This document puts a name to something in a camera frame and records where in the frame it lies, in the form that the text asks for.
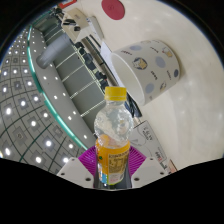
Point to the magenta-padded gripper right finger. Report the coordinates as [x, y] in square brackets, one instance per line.
[136, 159]

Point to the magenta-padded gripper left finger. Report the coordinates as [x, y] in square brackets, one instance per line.
[87, 159]

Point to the yellow-capped clear drink bottle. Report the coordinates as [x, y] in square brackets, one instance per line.
[111, 156]

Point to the ceiling lights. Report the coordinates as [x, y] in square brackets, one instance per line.
[33, 123]

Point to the white patterned cup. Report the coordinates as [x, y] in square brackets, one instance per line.
[153, 70]

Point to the row of black office chairs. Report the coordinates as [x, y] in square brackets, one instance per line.
[88, 60]

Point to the white power strip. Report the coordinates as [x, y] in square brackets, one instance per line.
[96, 28]

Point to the small open beige box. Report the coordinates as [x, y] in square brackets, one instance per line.
[78, 18]

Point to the flat round red coaster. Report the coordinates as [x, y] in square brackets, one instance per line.
[113, 8]

